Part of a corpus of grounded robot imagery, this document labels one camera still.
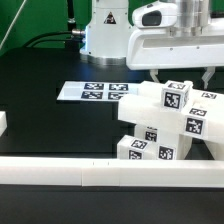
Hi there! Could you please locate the white chair back frame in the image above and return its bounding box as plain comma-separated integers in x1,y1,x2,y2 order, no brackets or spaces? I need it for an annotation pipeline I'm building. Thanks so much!
118,81,224,144

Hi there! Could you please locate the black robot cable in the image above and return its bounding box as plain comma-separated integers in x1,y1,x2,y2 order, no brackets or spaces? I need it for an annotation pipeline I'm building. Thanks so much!
25,29,86,48

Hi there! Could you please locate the white U-shaped fence frame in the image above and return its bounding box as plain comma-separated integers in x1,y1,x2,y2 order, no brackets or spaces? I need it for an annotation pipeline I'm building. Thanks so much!
0,111,224,187

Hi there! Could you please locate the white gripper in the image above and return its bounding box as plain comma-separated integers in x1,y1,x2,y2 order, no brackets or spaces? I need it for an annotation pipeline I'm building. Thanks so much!
126,25,224,85

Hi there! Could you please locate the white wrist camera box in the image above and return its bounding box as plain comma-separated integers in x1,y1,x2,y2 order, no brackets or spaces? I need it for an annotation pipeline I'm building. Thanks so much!
132,1,178,29

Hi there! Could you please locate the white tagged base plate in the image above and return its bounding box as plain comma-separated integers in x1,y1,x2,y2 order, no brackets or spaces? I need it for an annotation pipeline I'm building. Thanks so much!
57,81,138,102

